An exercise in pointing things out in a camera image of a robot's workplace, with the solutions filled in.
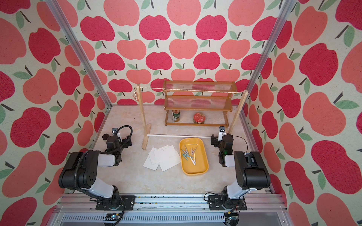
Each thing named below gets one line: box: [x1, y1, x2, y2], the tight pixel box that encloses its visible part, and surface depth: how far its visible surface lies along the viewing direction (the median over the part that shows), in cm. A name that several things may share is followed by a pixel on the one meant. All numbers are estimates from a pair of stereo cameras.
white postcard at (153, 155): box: [148, 146, 159, 166], surface depth 93 cm
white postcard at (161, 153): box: [153, 145, 176, 163], surface depth 96 cm
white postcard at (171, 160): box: [159, 150, 181, 172], surface depth 92 cm
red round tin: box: [193, 112, 206, 124], surface depth 110 cm
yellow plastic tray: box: [179, 137, 209, 177], surface depth 90 cm
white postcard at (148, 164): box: [142, 154, 160, 171], surface depth 90 cm
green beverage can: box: [171, 109, 181, 123], surface depth 104 cm
